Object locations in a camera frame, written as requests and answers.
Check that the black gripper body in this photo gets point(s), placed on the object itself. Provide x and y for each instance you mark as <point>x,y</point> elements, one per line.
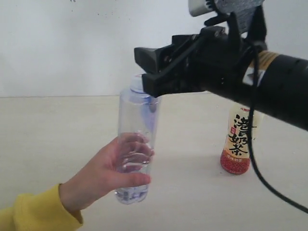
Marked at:
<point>210,52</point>

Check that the tall clear blue-tinted bottle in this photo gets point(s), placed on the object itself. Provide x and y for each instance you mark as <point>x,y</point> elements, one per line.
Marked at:
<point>137,124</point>

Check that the yellow sleeve forearm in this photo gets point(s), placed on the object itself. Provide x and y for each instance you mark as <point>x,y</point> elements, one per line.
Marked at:
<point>39,212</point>

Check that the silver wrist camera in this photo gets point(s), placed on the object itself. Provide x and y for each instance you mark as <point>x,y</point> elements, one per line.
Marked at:
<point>200,7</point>

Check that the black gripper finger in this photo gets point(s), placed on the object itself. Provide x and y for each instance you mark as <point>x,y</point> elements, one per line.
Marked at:
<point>173,80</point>
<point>159,60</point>

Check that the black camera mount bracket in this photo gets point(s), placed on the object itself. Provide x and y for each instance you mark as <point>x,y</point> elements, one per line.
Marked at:
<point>242,16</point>

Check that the person's bare hand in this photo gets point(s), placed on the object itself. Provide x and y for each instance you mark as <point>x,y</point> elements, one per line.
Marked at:
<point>96,179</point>

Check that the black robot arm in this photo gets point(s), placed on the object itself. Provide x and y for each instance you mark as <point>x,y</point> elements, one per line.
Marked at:
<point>282,90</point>

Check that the milk tea bottle cream cap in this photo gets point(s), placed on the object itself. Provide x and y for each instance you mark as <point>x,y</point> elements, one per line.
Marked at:
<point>235,157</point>

